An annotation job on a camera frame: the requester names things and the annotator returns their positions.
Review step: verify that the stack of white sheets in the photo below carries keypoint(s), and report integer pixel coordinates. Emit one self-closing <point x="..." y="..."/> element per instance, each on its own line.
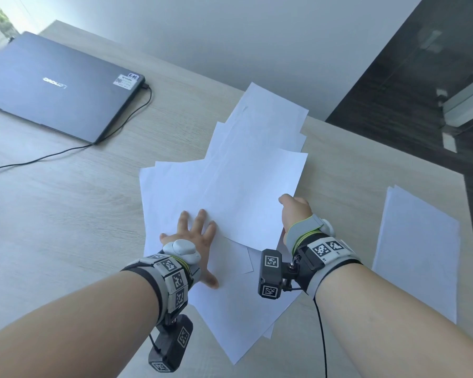
<point x="414" y="251"/>

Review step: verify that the grey closed laptop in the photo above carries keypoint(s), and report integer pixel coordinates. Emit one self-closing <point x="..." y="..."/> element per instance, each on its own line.
<point x="51" y="82"/>

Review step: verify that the person's right hand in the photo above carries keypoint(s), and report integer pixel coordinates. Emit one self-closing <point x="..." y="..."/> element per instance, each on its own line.
<point x="295" y="212"/>

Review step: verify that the person's right forearm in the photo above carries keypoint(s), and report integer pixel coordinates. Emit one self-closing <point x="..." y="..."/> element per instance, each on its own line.
<point x="398" y="322"/>

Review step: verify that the person's left hand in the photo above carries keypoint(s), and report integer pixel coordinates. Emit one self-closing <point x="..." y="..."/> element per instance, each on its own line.
<point x="193" y="248"/>

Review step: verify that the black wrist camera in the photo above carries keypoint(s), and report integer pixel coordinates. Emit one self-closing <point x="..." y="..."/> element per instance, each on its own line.
<point x="173" y="342"/>
<point x="270" y="273"/>

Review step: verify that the person's left forearm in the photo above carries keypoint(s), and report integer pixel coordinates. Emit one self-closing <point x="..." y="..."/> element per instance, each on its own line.
<point x="71" y="326"/>

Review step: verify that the light wooden table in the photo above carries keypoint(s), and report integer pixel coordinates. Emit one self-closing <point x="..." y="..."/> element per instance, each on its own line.
<point x="82" y="212"/>

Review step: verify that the white pillar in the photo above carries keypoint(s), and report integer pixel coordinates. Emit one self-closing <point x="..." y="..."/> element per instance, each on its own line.
<point x="469" y="102"/>

